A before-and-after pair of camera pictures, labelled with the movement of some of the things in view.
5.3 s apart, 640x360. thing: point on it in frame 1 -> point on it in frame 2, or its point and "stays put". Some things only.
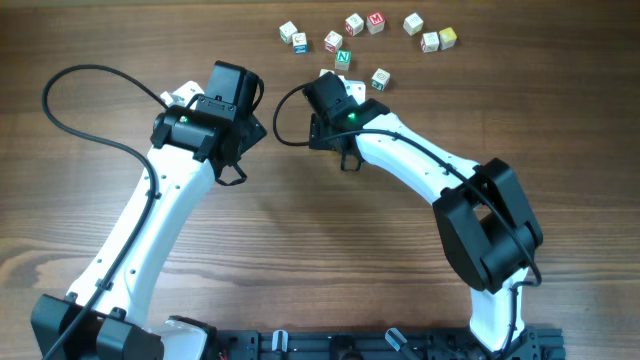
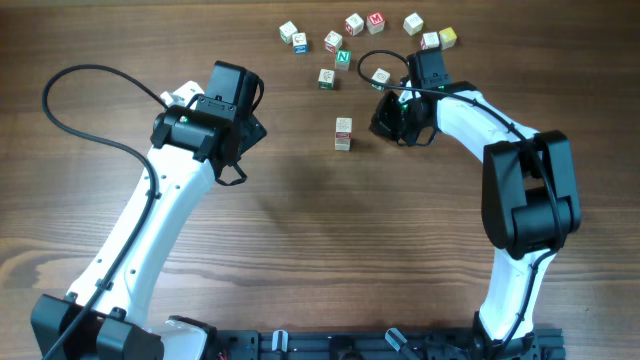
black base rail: (381, 344) stays put
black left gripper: (251, 130) stays put
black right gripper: (317, 132) -> (381, 122)
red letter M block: (375, 22) stays put
